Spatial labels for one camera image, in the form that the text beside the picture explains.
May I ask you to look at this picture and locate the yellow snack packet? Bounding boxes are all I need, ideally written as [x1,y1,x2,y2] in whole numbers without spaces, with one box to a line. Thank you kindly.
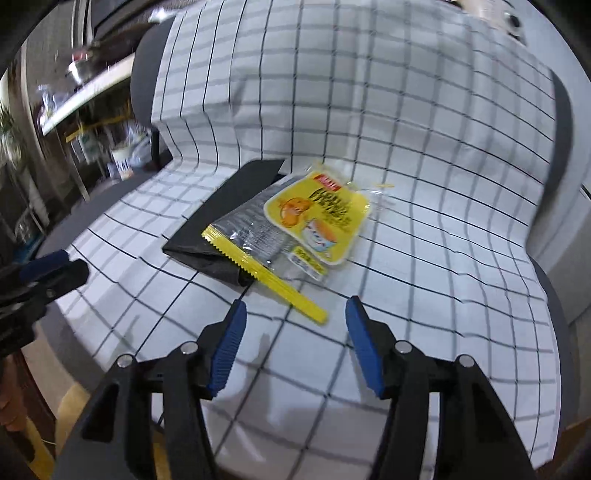
[262,159,396,280]
[201,175,330,325]

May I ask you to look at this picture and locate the white appliance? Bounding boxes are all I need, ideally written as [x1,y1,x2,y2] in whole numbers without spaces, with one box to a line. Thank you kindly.
[455,0,529,47]

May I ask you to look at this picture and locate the green plant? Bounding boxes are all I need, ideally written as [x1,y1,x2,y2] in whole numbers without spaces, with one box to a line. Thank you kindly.
[0,104,26,164]

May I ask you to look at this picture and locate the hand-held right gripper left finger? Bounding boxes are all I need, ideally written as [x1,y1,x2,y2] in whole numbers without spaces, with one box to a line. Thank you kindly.
[53,299,248,480]

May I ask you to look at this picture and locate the person's leg yellow trousers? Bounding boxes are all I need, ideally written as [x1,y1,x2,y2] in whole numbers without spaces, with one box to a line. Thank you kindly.
[23,382,169,480]

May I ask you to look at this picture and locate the grey chair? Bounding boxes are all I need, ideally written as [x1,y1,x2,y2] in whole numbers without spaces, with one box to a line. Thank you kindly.
[34,0,579,480]

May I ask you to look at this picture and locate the white black checked cloth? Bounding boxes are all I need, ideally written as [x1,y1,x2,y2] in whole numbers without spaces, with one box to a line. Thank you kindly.
[67,0,567,468]

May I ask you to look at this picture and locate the white storage rack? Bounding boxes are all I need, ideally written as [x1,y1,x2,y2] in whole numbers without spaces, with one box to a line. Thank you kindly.
[28,48,139,195]

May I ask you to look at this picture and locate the metal bowl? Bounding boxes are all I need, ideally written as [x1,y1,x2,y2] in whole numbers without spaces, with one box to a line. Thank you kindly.
[68,54,100,85]

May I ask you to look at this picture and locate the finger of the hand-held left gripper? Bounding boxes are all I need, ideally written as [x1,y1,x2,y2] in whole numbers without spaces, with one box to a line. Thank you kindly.
[0,259,90,324]
[0,249,70,283]

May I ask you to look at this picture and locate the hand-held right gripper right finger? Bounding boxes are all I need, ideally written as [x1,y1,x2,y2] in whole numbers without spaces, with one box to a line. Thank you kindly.
[345,295,539,480]

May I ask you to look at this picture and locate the black cloth bag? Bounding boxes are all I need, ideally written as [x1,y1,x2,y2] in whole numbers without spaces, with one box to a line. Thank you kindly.
[161,159,288,289]

